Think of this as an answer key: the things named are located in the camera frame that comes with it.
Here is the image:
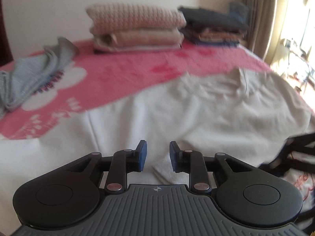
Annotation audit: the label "folded pink checked sweater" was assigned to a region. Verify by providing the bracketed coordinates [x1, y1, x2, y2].
[86, 3, 187, 36]

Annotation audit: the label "folded tan garment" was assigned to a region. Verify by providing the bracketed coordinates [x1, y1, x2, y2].
[197, 29, 243, 42]

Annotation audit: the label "folded black garment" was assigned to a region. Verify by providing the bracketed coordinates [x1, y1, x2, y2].
[178, 6, 249, 33]

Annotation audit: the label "pink floral blanket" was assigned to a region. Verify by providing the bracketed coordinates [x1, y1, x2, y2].
[0, 38, 273, 140]

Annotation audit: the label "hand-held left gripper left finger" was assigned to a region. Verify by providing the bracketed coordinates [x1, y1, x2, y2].
[63, 140, 147, 195]

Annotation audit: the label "grey sweatpants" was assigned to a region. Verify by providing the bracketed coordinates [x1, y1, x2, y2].
[0, 37, 79, 116]

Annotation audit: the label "folded beige garment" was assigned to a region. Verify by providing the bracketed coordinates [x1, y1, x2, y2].
[90, 28, 184, 47]

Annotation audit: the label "white sweatshirt with bear outline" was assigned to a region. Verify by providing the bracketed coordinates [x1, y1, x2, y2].
[0, 67, 315, 227]

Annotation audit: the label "folded pale pink garment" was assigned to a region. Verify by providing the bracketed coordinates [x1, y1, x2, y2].
[93, 42, 183, 53]

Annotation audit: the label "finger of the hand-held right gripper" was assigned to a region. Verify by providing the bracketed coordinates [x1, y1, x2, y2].
[258, 133, 315, 175]

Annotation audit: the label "blue covered water bottle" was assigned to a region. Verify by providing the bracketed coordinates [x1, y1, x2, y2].
[230, 2, 249, 24]

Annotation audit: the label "cluttered metal rack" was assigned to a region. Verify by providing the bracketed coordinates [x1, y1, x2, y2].
[281, 37, 315, 96]

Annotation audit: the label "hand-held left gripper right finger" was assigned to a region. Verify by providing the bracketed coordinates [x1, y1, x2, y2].
[170, 141, 258, 195]

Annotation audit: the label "folded blue jeans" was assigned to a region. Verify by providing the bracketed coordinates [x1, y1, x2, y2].
[194, 39, 240, 48]

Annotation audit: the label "beige curtain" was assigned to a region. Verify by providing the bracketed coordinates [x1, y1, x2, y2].
[242, 0, 281, 62]

